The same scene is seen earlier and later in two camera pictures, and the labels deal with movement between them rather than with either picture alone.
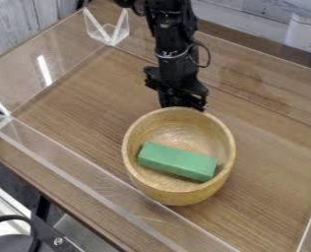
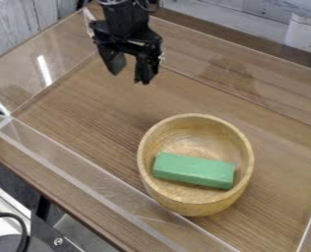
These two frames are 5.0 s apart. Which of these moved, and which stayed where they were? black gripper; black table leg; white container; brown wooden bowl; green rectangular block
Moved: black gripper; brown wooden bowl; green rectangular block
Stayed: black table leg; white container
